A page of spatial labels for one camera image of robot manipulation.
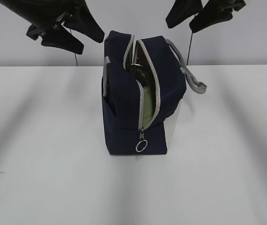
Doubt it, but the navy insulated lunch bag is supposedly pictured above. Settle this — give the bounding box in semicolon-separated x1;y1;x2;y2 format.
102;31;207;156

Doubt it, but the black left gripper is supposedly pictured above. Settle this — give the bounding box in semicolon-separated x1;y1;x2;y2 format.
0;0;104;54

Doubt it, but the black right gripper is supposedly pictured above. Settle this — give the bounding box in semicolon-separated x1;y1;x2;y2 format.
165;0;246;33

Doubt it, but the green lid glass container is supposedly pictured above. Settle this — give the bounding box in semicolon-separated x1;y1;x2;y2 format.
142;85;155;128

